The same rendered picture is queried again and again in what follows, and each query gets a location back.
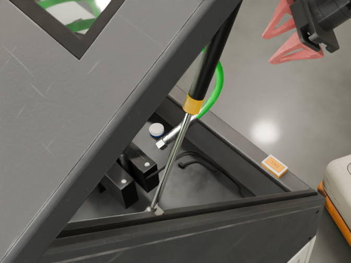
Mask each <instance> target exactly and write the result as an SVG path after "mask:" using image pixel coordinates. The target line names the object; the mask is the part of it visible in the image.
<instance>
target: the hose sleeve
mask: <svg viewBox="0 0 351 263"><path fill-rule="evenodd" d="M198 120H199V119H198V118H197V117H196V116H195V115H192V118H191V121H190V123H189V126H188V128H190V127H191V126H192V125H194V124H195V123H196V122H197V121H198ZM181 124H182V122H181V123H180V124H178V125H177V126H176V127H175V128H174V129H172V130H171V131H169V132H168V133H167V134H166V135H164V136H163V138H162V140H163V141H164V143H165V144H167V145H168V144H170V143H171V142H172V141H174V140H175V139H176V137H177V135H178V132H179V129H180V127H181Z"/></svg>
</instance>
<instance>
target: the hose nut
mask: <svg viewBox="0 0 351 263"><path fill-rule="evenodd" d="M156 145H157V147H158V148H159V149H161V150H163V149H165V148H166V147H168V145H167V144H165V143H164V141H163V140H162V137H161V138H159V139H158V140H157V141H156Z"/></svg>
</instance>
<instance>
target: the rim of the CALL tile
mask: <svg viewBox="0 0 351 263"><path fill-rule="evenodd" d="M269 157H272V158H274V159H275V160H276V161H278V162H279V163H280V164H282V163H281V162H280V161H279V160H277V159H276V158H275V157H273V156H272V155H270V156H268V157H267V158H266V159H265V160H263V161H262V164H263V165H265V166H266V167H267V168H268V169H270V170H271V171H272V172H274V173H275V174H276V175H277V176H280V175H281V174H282V173H284V172H285V171H286V170H287V169H288V167H287V166H285V165H284V164H282V165H283V166H284V167H285V168H284V169H283V170H282V171H281V172H280V173H277V172H276V171H275V170H274V169H272V168H271V167H270V166H269V165H267V164H266V163H265V161H266V160H267V159H268V158H269Z"/></svg>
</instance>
